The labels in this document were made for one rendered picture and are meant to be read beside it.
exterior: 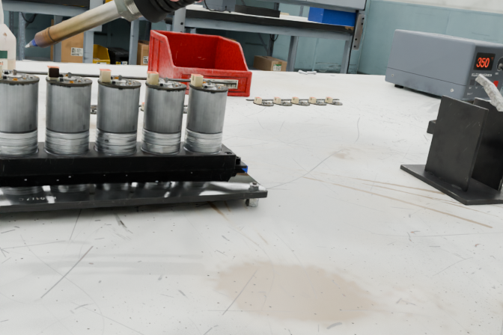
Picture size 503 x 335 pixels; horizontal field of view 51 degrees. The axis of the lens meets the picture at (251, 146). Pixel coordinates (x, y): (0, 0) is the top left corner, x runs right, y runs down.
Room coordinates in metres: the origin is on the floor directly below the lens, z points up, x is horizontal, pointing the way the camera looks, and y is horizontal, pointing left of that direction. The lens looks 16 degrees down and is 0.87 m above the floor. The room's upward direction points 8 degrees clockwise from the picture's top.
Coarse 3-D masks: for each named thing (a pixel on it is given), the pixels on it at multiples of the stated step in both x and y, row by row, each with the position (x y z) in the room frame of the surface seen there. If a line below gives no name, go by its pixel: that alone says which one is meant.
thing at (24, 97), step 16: (0, 96) 0.26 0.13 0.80; (16, 96) 0.26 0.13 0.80; (32, 96) 0.27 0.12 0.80; (0, 112) 0.26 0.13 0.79; (16, 112) 0.26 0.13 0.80; (32, 112) 0.27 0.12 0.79; (0, 128) 0.26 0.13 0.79; (16, 128) 0.26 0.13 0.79; (32, 128) 0.27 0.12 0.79; (0, 144) 0.26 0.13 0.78; (16, 144) 0.26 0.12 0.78; (32, 144) 0.27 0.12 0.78
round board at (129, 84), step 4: (112, 76) 0.31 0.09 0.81; (112, 80) 0.29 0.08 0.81; (128, 80) 0.31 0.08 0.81; (132, 80) 0.31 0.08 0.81; (104, 84) 0.29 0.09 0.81; (108, 84) 0.29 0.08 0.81; (112, 84) 0.29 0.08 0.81; (116, 84) 0.29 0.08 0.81; (128, 84) 0.29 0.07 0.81; (132, 84) 0.30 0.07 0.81; (136, 84) 0.30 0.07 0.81; (140, 84) 0.30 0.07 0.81
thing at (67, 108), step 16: (48, 96) 0.28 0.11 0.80; (64, 96) 0.28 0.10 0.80; (80, 96) 0.28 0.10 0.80; (48, 112) 0.28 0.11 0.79; (64, 112) 0.28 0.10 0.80; (80, 112) 0.28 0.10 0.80; (48, 128) 0.28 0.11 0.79; (64, 128) 0.28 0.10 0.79; (80, 128) 0.28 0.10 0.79; (48, 144) 0.28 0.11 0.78; (64, 144) 0.28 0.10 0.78; (80, 144) 0.28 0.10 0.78
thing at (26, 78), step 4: (4, 72) 0.28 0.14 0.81; (8, 72) 0.28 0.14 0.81; (4, 76) 0.27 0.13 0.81; (24, 76) 0.28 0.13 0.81; (28, 76) 0.28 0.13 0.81; (32, 76) 0.28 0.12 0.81; (36, 76) 0.28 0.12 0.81; (0, 80) 0.26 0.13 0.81; (4, 80) 0.26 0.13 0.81; (8, 80) 0.26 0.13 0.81; (12, 80) 0.27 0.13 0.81; (20, 80) 0.27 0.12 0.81; (24, 80) 0.27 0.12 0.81; (28, 80) 0.27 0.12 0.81; (32, 80) 0.27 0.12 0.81; (36, 80) 0.27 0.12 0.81
